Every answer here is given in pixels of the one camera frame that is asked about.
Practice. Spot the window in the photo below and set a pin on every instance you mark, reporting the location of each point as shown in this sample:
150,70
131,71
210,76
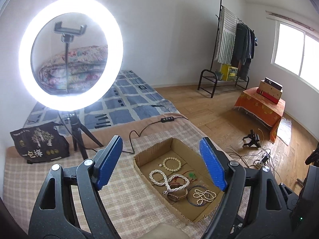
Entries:
296,51

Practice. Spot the black clothes rack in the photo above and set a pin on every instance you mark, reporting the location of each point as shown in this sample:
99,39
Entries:
208,81

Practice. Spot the black snack bag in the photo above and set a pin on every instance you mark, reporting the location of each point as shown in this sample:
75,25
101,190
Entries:
41,143

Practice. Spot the brown cardboard box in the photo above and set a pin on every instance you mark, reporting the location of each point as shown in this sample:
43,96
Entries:
176,158

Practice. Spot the black inline remote control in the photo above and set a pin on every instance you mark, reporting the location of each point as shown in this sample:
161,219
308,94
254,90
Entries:
167,119

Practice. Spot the red and tan boxes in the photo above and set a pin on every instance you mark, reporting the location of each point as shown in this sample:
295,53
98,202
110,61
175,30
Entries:
270,90

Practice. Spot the blue checked bed sheet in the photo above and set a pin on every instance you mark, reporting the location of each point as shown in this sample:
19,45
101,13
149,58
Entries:
130,99

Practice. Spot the beige plaid blanket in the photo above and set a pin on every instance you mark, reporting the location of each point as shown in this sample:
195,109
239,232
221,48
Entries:
129,202

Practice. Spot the black phone holder clamp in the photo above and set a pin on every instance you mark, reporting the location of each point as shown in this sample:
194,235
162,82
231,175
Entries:
68,35

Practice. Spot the white power strip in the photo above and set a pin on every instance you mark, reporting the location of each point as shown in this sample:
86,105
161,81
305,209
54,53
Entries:
262,162

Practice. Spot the brown strap wristwatch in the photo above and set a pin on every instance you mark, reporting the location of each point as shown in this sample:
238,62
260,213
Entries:
177,195

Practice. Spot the folded floral quilt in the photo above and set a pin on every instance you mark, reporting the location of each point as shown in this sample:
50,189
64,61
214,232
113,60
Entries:
85,67

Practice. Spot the black gripper on floor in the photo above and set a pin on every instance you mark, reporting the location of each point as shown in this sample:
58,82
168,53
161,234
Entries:
254,140

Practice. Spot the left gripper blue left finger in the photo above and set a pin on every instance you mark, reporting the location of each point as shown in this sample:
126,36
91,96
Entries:
54,214

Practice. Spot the red string green pendant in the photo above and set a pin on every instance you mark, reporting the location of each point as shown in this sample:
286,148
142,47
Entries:
190,175

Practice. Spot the dark blue bangle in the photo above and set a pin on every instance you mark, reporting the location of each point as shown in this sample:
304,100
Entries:
202,195

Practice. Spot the striped white towel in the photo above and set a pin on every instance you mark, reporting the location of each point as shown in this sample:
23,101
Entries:
226,37

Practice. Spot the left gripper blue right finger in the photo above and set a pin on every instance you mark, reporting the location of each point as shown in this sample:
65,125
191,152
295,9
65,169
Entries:
253,205

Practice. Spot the dark hanging clothes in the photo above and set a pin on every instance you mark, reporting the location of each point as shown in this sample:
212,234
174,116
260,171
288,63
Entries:
244,50

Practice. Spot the white ring light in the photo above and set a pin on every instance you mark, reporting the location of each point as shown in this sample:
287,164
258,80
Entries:
72,13

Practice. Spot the yellow box on rack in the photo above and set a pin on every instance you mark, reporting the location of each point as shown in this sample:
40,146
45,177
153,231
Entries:
229,72

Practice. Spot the black tripod stand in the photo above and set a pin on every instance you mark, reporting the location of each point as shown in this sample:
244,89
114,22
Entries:
76,132

